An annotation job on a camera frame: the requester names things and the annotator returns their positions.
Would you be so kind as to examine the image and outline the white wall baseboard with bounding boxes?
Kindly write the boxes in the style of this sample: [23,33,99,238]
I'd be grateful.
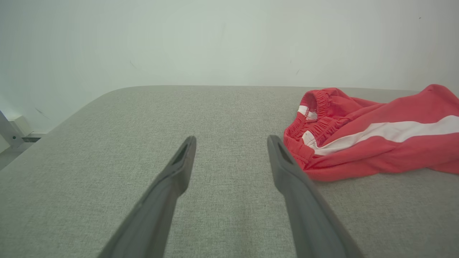
[9,115,48,138]

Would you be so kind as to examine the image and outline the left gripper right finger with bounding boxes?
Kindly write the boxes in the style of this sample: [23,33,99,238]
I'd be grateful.
[267,135,365,258]

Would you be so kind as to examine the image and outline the grey metal post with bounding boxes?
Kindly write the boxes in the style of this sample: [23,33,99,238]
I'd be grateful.
[0,110,25,148]

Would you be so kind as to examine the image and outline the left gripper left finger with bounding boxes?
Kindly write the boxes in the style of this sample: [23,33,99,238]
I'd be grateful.
[98,136,197,258]

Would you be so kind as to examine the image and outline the red shorts with white stripe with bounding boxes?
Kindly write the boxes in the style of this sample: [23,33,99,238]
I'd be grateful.
[283,84,459,182]

